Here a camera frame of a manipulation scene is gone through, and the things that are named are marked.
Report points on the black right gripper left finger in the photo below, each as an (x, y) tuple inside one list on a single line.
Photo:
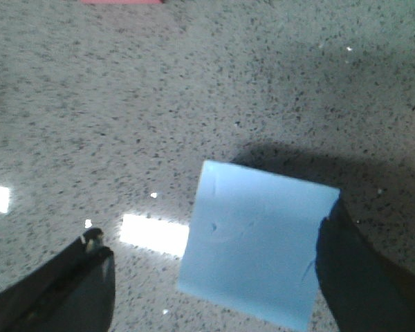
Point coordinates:
[(74, 291)]

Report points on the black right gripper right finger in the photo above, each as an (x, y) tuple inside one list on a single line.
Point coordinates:
[(364, 290)]

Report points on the light blue foam block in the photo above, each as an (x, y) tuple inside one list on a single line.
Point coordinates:
[(252, 242)]

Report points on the small red foam block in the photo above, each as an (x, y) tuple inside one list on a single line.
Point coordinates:
[(123, 1)]

